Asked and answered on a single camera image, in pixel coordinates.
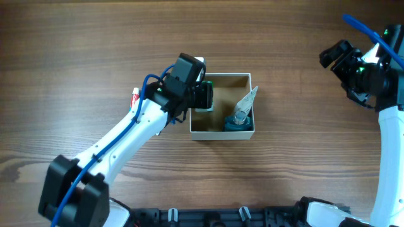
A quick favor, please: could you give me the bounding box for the white Pantene conditioner tube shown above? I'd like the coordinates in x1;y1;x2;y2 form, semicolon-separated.
234;86;259;115

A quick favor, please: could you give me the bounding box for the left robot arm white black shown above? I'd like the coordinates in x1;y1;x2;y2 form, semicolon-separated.
38;53;213;226

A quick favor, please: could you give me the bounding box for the blue Listerine mouthwash bottle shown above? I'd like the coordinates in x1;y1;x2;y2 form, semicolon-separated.
223;111;252;132

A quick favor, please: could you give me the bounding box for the green white soap pack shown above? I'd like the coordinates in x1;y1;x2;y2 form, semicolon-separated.
195;81;213;112

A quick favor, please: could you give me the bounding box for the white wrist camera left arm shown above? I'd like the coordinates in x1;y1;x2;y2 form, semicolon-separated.
195;57;206;83

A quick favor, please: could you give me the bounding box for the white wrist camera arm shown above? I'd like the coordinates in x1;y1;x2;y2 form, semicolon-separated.
195;57;206;83
361;44;379;64

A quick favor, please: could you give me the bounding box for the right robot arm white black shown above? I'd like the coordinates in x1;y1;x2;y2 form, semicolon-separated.
295;23;403;226

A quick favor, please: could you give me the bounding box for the red green Colgate toothpaste tube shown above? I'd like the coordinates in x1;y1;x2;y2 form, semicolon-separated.
129;87;140;110

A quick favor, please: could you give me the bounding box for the white cardboard box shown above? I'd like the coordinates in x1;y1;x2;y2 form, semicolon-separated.
189;73;257;141

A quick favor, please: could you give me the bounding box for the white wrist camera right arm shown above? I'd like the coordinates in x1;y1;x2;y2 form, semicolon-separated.
361;44;379;64

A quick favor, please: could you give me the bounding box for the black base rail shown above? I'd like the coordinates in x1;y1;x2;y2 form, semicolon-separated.
131;206;308;227

